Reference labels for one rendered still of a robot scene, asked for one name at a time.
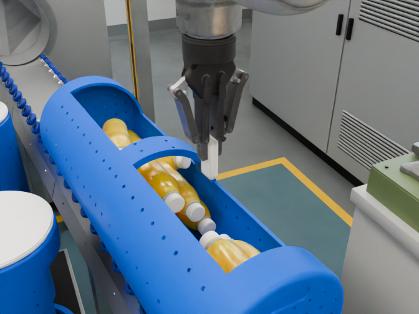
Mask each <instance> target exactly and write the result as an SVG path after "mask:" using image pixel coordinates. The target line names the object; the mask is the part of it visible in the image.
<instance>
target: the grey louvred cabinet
mask: <svg viewBox="0 0 419 314"><path fill-rule="evenodd" d="M249 94H250V95H251V96H253V105H255V106H256V107H258V108H259V109H260V110H261V111H262V112H263V113H265V114H266V115H267V116H268V117H269V118H271V119H272V120H274V121H275V122H276V123H277V124H278V125H279V126H281V127H282V128H283V129H285V130H286V131H287V132H288V133H290V134H291V135H292V136H293V137H294V138H295V139H297V140H298V141H300V142H301V143H302V144H303V145H304V146H306V147H307V148H308V149H310V150H311V151H312V152H313V153H314V154H315V155H317V156H318V157H319V158H320V159H322V160H323V161H324V162H326V163H327V164H328V165H329V166H330V167H331V168H333V169H334V170H336V171H337V172H338V173H339V174H340V175H342V176H343V177H344V178H345V179H346V180H348V181H349V182H350V183H352V184H353V185H354V186H355V187H358V186H362V185H364V184H367V183H368V178H369V175H370V170H371V167H372V164H376V163H380V162H382V161H386V160H389V159H392V158H396V157H399V156H403V155H406V154H409V153H412V152H413V151H412V145H414V143H417V142H419V0H330V1H328V2H327V3H325V4H324V5H323V6H321V7H318V8H317V9H315V10H313V11H310V12H307V13H303V14H298V15H293V16H275V15H270V14H265V13H261V12H258V11H255V10H253V21H252V34H251V60H250V73H249Z"/></svg>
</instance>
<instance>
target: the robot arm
mask: <svg viewBox="0 0 419 314"><path fill-rule="evenodd" d="M328 1H330V0H175V5H176V27H177V29H178V30H179V31H180V32H182V33H183V34H182V51H183V61H184V67H183V70H182V72H181V79H179V81H177V83H176V84H174V85H173V84H172V83H171V84H169V85H168V86H167V90H168V91H169V93H170V94H171V95H172V97H173V98H174V100H175V103H176V107H177V110H178V114H179V117H180V120H181V124H182V127H183V131H184V134H185V136H186V137H187V138H188V139H189V140H190V141H191V142H192V143H194V144H197V156H198V157H199V159H200V160H201V172H202V173H203V174H204V175H205V176H206V177H207V178H208V179H210V180H213V179H216V178H218V156H220V155H221V153H222V142H224V141H225V140H226V137H225V136H224V135H225V134H227V133H232V132H233V129H234V124H235V121H236V116H237V113H238V108H239V103H240V99H241V95H242V92H243V88H244V86H245V84H246V82H247V81H248V78H249V74H248V73H246V72H244V71H242V70H241V69H237V68H236V64H235V62H234V58H235V56H236V34H235V32H237V31H239V30H240V28H241V26H242V7H243V6H244V7H247V8H249V9H252V10H255V11H258V12H261V13H265V14H270V15H275V16H293V15H298V14H303V13H307V12H310V11H313V10H315V9H317V8H318V7H321V6H323V5H324V4H325V3H327V2H328ZM227 85H228V86H227ZM187 86H189V88H191V90H192V91H193V98H194V100H195V119H194V117H193V113H192V110H191V106H190V102H189V100H188V98H187V95H188V91H187ZM226 86H227V88H226ZM210 133H211V135H210ZM400 171H401V172H403V173H405V174H407V175H409V176H411V177H412V178H414V179H416V180H417V181H418V182H419V160H416V161H411V162H405V163H402V164H401V166H400Z"/></svg>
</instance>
